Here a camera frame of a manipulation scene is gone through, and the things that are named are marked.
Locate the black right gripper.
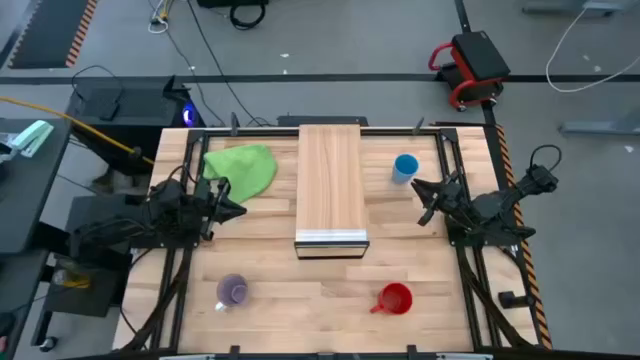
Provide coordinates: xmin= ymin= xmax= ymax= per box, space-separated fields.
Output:
xmin=410 ymin=172 xmax=469 ymax=227

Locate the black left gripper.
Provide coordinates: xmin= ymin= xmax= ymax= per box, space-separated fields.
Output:
xmin=192 ymin=177 xmax=248 ymax=242

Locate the blue cup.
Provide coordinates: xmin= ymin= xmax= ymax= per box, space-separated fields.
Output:
xmin=391 ymin=153 xmax=420 ymax=185

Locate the purple translucent mug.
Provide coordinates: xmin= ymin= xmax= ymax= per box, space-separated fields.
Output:
xmin=214 ymin=273 xmax=250 ymax=314

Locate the red mug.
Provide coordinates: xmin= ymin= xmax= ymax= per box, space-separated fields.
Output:
xmin=369 ymin=282 xmax=414 ymax=316

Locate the wooden shelf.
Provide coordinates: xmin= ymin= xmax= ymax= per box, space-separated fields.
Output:
xmin=293 ymin=124 xmax=370 ymax=260

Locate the green cloth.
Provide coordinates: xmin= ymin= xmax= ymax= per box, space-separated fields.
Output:
xmin=202 ymin=144 xmax=278 ymax=205

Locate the orange black hazard strip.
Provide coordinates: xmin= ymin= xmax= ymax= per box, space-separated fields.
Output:
xmin=494 ymin=124 xmax=554 ymax=350

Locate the black clamp knob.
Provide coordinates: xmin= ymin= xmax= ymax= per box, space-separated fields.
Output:
xmin=498 ymin=290 xmax=531 ymax=310

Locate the red and black rolling stool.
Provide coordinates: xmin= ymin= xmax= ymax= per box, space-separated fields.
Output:
xmin=428 ymin=30 xmax=512 ymax=112

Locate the black computer tower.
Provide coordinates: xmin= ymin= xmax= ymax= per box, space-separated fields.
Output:
xmin=66 ymin=74 xmax=206 ymax=176

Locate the black low cart plate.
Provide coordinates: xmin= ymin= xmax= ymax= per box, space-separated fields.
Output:
xmin=43 ymin=254 xmax=129 ymax=319

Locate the black power adapter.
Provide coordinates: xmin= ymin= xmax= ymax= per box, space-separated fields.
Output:
xmin=97 ymin=89 xmax=121 ymax=122

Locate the clear bottle with yellow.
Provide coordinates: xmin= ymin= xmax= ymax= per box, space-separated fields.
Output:
xmin=52 ymin=269 xmax=93 ymax=290

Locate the grey metal stand foot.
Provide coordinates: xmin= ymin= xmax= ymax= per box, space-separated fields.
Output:
xmin=558 ymin=107 xmax=640 ymax=137
xmin=522 ymin=0 xmax=640 ymax=16

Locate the black desk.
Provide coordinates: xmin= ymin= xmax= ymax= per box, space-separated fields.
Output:
xmin=0 ymin=118 xmax=73 ymax=360

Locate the mint green stapler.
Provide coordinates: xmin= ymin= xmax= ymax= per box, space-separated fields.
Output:
xmin=10 ymin=119 xmax=55 ymax=159

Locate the black orange-edged floor mat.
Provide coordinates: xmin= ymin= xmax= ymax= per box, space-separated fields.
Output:
xmin=7 ymin=0 xmax=99 ymax=70

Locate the black aluminium table frame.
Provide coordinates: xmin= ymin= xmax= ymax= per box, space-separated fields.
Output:
xmin=122 ymin=124 xmax=539 ymax=360

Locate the black metal frame rail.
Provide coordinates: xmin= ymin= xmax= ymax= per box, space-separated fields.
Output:
xmin=277 ymin=115 xmax=370 ymax=127

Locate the long black floor cable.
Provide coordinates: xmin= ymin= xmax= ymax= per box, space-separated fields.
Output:
xmin=187 ymin=0 xmax=264 ymax=127

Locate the coiled black cable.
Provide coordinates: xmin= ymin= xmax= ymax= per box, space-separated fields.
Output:
xmin=229 ymin=3 xmax=267 ymax=30

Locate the white floor cable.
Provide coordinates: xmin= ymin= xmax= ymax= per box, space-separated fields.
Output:
xmin=545 ymin=7 xmax=640 ymax=94

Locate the white yellow cable bundle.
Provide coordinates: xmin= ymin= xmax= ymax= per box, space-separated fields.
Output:
xmin=147 ymin=0 xmax=176 ymax=35

